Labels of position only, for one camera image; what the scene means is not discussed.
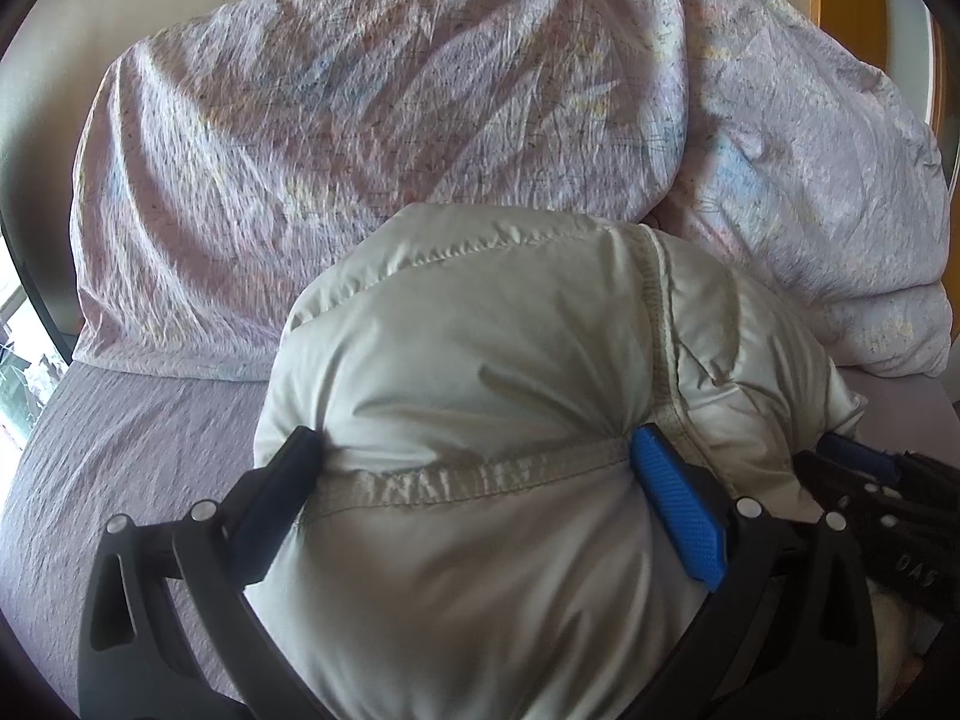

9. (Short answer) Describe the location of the beige puffer down jacket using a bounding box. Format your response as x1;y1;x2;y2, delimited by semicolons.
247;205;864;718

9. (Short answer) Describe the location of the lilac crinkled bed sheet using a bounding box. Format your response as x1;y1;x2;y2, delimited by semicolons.
2;362;913;717

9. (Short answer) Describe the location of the pink speckled right pillow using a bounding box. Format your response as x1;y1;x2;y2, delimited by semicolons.
649;0;952;377

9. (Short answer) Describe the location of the pink speckled pillow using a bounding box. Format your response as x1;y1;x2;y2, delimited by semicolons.
70;0;688;380
649;0;952;377

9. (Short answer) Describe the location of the pink speckled left pillow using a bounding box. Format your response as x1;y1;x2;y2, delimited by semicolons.
70;0;688;380

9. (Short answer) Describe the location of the orange wooden door frame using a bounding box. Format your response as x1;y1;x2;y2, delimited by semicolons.
809;0;958;190

